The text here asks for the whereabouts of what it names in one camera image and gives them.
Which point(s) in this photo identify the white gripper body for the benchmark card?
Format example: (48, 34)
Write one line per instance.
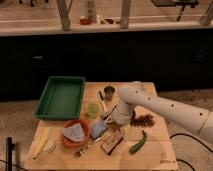
(122, 113)

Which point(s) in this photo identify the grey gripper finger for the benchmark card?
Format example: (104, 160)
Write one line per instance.
(108, 120)
(113, 108)

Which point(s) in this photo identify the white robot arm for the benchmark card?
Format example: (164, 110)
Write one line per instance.
(197, 120)

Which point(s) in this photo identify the green plastic cup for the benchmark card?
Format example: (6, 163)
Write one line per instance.
(92, 110)

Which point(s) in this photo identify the metal cup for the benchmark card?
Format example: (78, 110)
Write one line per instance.
(109, 91)

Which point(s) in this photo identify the black pen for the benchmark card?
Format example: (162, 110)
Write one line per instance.
(105, 109)

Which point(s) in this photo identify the brown wooden box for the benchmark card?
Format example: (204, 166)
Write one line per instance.
(111, 142)

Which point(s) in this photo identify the brown grape bunch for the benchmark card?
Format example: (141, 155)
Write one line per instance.
(142, 120)

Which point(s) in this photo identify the green cucumber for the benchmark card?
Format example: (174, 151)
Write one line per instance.
(136, 147)

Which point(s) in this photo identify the grey cloth in bowl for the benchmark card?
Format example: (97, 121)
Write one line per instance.
(74, 132)

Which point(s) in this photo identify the orange bowl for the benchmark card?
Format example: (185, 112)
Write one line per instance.
(71, 144)

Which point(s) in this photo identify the metal spoon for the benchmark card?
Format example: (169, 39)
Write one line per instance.
(82, 151)

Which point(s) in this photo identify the green plastic tray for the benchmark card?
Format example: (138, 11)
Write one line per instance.
(61, 98)

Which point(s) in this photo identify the red bowl on counter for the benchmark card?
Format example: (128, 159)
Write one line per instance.
(84, 21)

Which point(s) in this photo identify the white bottle on counter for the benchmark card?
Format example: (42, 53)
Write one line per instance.
(91, 10)

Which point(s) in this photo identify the black stand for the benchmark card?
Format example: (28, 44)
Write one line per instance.
(9, 150)

